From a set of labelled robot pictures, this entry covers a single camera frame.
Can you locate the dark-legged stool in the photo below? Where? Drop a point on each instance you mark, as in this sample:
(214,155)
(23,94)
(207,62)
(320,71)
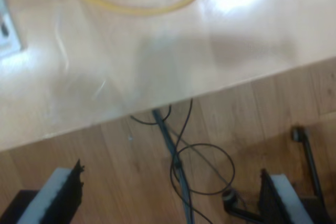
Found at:
(309,155)

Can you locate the white grey plate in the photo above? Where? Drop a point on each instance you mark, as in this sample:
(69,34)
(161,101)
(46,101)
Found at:
(8,30)

